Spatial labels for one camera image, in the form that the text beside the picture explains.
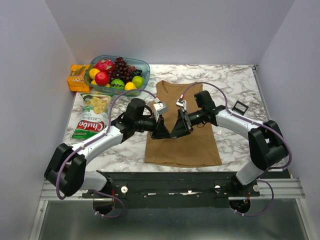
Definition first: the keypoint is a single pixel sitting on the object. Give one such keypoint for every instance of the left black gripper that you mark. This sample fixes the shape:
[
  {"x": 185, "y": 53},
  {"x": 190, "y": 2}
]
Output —
[{"x": 160, "y": 132}]

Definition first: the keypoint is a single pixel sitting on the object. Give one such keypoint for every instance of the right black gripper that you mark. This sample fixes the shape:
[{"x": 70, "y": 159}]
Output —
[{"x": 183, "y": 126}]

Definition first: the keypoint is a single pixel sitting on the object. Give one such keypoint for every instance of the brown clothing garment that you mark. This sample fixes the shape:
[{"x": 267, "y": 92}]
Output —
[{"x": 199, "y": 149}]

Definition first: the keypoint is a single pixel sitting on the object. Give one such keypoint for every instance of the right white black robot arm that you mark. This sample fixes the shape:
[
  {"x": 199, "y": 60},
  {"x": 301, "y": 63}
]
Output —
[{"x": 266, "y": 143}]

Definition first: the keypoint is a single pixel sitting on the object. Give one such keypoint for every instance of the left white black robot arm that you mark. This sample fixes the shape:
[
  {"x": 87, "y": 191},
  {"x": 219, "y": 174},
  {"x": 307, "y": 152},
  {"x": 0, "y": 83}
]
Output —
[{"x": 67, "y": 167}]

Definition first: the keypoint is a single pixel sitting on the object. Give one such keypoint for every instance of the black brooch display box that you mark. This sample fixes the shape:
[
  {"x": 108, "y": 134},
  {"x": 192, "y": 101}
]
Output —
[{"x": 240, "y": 108}]

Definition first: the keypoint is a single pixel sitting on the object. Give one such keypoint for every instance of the green lime right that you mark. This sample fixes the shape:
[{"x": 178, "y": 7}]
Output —
[{"x": 138, "y": 81}]

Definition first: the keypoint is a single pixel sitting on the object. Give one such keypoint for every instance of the yellow lemon front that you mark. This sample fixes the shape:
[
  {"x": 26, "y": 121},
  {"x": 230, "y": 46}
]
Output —
[{"x": 129, "y": 86}]

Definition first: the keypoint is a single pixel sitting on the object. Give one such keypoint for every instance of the yellow lemon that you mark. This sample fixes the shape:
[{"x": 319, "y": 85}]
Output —
[
  {"x": 129, "y": 86},
  {"x": 93, "y": 72}
]

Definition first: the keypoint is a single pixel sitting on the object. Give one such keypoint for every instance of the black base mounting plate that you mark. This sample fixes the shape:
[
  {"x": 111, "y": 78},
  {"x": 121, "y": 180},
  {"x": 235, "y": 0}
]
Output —
[{"x": 157, "y": 189}]

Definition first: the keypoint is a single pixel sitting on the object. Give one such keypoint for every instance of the green cassava chips bag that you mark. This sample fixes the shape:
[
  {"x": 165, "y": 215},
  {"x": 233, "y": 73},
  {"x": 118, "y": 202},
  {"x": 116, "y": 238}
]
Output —
[{"x": 94, "y": 116}]

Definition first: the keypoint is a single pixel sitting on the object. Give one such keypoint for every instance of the clear teal fruit bowl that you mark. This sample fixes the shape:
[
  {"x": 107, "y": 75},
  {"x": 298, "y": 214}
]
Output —
[{"x": 107, "y": 89}]

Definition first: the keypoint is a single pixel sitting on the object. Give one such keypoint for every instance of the purple grape bunch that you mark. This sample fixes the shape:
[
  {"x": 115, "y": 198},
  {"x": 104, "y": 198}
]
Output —
[{"x": 124, "y": 71}]

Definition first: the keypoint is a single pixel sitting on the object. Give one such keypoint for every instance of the red apple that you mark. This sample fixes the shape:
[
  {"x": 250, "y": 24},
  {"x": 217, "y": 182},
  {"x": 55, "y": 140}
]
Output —
[{"x": 102, "y": 78}]

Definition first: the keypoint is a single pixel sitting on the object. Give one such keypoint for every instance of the red dragon fruit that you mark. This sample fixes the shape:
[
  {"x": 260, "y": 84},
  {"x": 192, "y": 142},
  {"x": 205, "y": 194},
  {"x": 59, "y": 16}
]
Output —
[{"x": 105, "y": 65}]

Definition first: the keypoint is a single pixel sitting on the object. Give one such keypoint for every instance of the yellow lemon left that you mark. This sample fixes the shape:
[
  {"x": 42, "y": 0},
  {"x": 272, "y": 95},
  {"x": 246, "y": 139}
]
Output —
[{"x": 93, "y": 72}]

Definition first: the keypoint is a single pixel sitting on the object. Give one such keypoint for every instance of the orange snack packet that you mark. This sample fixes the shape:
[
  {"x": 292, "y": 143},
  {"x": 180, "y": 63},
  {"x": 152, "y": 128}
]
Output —
[{"x": 76, "y": 81}]

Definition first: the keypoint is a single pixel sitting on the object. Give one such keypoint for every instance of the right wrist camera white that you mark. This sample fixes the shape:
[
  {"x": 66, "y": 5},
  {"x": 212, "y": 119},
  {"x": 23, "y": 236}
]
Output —
[{"x": 181, "y": 103}]

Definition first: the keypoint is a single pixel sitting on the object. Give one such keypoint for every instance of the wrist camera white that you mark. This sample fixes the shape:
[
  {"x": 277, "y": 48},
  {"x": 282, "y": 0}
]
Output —
[
  {"x": 159, "y": 109},
  {"x": 181, "y": 103}
]

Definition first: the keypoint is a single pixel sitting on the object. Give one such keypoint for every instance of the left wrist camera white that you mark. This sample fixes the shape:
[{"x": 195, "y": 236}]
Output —
[{"x": 159, "y": 109}]

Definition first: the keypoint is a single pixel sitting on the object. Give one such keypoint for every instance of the aluminium frame rail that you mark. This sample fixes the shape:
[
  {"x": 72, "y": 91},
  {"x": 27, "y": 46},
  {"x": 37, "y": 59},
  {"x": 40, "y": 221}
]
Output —
[{"x": 283, "y": 188}]

